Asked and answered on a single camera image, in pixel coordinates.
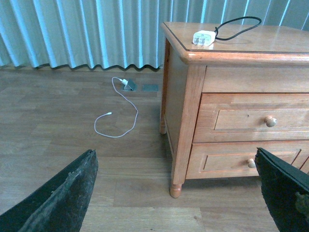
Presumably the drawer round knob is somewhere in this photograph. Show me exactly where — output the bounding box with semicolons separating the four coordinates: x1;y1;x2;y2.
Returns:
247;159;256;169
264;116;278;128

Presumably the white charger adapter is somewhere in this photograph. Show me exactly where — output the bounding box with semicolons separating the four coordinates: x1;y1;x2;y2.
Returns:
192;30;216;46

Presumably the wooden drawer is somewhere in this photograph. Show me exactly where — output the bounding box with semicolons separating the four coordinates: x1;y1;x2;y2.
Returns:
186;140;309;179
193;93;309;143

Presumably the pale pleated curtain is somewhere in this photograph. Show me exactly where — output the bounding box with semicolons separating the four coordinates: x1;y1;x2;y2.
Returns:
0;0;309;68

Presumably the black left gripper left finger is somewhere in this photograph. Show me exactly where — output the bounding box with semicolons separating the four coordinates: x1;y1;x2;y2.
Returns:
0;150;98;232

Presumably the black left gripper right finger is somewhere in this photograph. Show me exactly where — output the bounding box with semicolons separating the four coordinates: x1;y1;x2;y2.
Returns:
255;147;309;232

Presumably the white plug in floor socket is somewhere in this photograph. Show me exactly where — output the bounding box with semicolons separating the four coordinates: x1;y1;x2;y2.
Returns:
120;79;128;85

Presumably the open metal floor socket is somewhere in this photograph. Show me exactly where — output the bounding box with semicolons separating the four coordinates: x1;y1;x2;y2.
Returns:
123;79;137;91

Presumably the white cable on floor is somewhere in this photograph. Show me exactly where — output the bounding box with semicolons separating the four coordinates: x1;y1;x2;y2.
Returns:
94;76;139;139

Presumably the closed metal floor socket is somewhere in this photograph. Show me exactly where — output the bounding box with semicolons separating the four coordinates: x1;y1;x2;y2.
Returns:
142;84;159;92

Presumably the wooden nightstand cabinet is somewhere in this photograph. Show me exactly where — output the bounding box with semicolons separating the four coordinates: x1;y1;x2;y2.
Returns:
160;22;309;198

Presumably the black charger cable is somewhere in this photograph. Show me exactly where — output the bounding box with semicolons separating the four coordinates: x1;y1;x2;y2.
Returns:
213;16;262;41

